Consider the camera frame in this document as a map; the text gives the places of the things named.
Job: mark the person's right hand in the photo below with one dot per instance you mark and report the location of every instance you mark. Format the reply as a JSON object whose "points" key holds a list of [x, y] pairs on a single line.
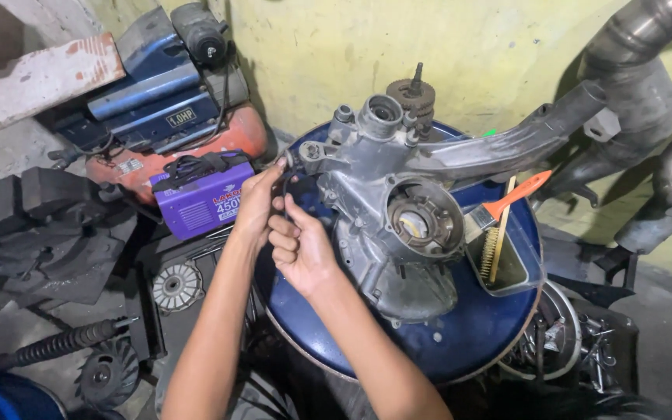
{"points": [[304, 254]]}

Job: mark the person's left hand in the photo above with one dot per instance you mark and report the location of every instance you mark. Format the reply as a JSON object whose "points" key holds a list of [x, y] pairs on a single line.
{"points": [[254, 201]]}

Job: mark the person's left fingers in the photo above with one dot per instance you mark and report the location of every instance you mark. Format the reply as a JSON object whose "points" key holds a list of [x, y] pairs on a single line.
{"points": [[272, 174]]}

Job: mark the person's right fingers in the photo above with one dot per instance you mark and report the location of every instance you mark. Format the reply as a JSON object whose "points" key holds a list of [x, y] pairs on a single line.
{"points": [[286, 233]]}

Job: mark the purple welding machine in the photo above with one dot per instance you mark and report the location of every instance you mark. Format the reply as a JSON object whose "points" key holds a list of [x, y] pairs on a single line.
{"points": [[205, 201]]}

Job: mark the grey metal engine casing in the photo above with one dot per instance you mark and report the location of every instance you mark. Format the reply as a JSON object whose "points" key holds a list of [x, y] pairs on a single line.
{"points": [[394, 175]]}

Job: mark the blue and orange air compressor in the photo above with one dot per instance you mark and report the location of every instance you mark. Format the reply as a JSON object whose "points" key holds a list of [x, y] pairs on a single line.
{"points": [[167, 99]]}

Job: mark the blue metal drum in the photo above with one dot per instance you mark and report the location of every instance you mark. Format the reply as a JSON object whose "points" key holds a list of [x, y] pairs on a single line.
{"points": [[470, 332]]}

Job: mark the black finned fan wheel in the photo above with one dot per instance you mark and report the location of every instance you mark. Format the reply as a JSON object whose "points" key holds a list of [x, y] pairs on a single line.
{"points": [[107, 374]]}

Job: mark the clear plastic container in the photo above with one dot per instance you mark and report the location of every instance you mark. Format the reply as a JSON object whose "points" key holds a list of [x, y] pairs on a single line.
{"points": [[517, 268]]}

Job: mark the heap of black parts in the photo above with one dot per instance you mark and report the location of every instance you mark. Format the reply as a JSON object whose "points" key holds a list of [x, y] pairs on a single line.
{"points": [[44, 233]]}

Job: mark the worn wooden plank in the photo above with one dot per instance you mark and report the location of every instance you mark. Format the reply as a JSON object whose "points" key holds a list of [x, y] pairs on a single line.
{"points": [[50, 79]]}

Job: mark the black coil shock absorber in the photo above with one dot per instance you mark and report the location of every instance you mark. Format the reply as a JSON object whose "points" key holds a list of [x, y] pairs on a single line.
{"points": [[59, 344]]}

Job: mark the metal bowl of parts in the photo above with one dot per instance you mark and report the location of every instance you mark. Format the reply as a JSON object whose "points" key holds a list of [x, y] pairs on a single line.
{"points": [[552, 338]]}

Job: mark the black metal stand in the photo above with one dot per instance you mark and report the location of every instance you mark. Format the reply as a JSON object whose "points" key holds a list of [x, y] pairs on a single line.
{"points": [[595, 268]]}

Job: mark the blue round bucket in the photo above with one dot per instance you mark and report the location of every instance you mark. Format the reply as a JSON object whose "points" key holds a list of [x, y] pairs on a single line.
{"points": [[3, 394]]}

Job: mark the black crate of bolts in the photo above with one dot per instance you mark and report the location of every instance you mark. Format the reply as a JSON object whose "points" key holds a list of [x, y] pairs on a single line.
{"points": [[607, 350]]}

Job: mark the grey metal exhaust pipe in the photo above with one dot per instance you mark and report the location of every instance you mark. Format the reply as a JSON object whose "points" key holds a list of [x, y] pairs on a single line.
{"points": [[633, 70]]}

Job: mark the dark curved exhaust pipe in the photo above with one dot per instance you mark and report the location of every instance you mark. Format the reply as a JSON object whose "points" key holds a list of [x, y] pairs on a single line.
{"points": [[671, 181]]}

